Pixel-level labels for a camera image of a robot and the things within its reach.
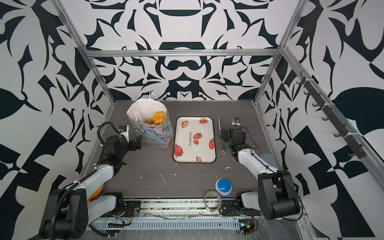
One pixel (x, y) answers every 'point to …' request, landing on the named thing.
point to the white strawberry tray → (194, 140)
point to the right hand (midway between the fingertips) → (233, 129)
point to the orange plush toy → (95, 193)
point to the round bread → (158, 117)
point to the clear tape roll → (215, 209)
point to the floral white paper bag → (141, 109)
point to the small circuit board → (246, 226)
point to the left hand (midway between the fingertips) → (132, 133)
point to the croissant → (150, 121)
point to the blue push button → (223, 186)
